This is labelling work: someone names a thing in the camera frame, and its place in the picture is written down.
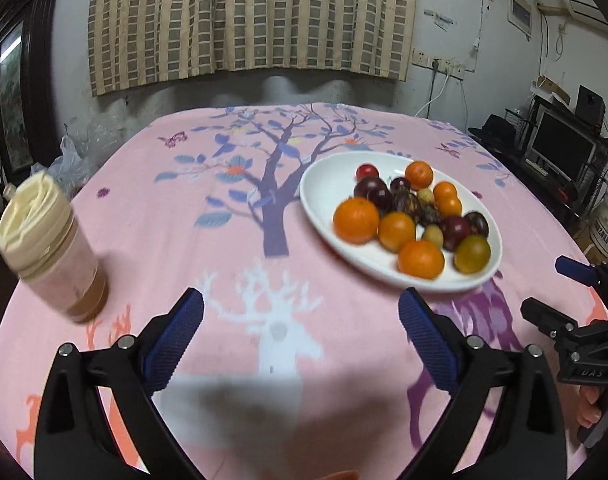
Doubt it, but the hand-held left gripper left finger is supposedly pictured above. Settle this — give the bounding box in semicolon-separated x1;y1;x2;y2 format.
34;287;205;480

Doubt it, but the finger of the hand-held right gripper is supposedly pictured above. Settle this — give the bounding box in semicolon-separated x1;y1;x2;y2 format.
520;297;576;342
555;256;603;286

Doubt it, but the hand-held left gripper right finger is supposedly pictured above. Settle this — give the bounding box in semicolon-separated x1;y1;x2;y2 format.
398;287;567;480

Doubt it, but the green mandarin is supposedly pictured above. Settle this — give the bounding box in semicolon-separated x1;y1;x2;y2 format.
454;234;492;275

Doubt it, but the dark wrinkled passion fruit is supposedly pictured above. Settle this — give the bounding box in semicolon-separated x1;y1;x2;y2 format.
416;205;443;227
390;187;421;214

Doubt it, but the white round plate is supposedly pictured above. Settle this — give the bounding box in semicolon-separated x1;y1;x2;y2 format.
299;150;503;292

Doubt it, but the person's right hand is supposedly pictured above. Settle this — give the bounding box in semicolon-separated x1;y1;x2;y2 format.
576;384;608;431

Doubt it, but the white plastic bucket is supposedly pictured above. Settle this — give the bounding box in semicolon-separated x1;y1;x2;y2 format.
585;194;608;262

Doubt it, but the pink printed tablecloth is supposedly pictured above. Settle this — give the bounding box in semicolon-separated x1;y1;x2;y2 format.
0;102;608;480

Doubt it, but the computer monitor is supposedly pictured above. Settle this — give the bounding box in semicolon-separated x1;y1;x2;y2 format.
528;110;598;175

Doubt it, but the large dark purple plum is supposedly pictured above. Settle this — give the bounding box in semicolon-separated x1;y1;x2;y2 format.
353;176;391;208

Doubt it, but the jar with cream lid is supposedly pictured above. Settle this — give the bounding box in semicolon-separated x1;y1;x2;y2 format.
0;171;108;324

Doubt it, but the black speaker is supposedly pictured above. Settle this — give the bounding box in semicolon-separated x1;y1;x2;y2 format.
576;85;607;127

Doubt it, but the cardboard box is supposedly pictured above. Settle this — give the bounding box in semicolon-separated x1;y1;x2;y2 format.
535;75;573;104

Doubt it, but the clear plastic bag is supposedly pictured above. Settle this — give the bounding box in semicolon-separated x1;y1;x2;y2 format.
48;119;122;197

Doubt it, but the dark wooden framed door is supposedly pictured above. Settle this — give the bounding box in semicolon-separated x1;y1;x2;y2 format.
0;0;67;177

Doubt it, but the striped curtain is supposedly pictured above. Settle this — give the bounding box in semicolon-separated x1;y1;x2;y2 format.
88;0;419;97

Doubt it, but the white power cable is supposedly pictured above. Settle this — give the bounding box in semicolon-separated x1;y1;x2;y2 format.
413;62;455;119

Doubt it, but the white wall socket strip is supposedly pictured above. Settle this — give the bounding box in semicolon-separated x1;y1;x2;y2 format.
412;48;468;79

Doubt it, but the white electrical wall box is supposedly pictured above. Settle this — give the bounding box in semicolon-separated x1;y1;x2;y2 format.
507;0;534;39

